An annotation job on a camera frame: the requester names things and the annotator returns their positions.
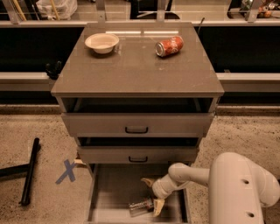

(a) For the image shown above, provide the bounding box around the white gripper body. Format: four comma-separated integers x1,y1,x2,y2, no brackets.
152,174,178,200

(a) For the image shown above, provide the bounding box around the clear plastic water bottle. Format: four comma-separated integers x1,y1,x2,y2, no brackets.
129,198,154,217

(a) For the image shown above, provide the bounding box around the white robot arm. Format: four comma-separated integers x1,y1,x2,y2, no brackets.
142,152,280,224

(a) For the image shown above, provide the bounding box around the grey bottom drawer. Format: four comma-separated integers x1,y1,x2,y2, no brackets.
84,164,191,224

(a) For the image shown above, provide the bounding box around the grey drawer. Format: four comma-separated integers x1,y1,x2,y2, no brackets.
77,137,200,164
84,164,191,224
60,97,219,138

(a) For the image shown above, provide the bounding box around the grey middle drawer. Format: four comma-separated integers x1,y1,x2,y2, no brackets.
77,137,200,164

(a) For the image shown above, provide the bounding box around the grey drawer cabinet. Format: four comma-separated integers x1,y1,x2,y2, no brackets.
51,22,225,176

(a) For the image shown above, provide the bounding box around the grey top drawer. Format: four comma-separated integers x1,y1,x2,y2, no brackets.
60,97,219,138

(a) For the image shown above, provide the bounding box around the blue tape cross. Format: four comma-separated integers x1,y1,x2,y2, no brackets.
55,159,76,185

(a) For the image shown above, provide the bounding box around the black left floor stand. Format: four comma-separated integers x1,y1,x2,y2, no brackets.
0,137,41,207

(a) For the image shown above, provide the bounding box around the orange soda can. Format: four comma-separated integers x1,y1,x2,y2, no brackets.
155,36,184,57

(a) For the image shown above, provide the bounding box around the white paper bowl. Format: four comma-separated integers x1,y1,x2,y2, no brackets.
85,33,119,54

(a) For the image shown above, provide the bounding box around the white plastic bag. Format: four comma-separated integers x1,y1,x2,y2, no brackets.
36,0,78,20

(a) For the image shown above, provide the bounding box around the black middle drawer handle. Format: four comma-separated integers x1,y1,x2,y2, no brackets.
128,156,148,164

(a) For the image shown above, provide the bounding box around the black drawer handle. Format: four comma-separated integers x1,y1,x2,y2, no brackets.
125,126,149,134
128,156,148,164

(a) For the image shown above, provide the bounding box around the black top drawer handle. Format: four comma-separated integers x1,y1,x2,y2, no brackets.
125,126,149,134

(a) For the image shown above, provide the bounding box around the black clamp on rail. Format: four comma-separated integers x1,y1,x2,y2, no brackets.
45,61,62,80

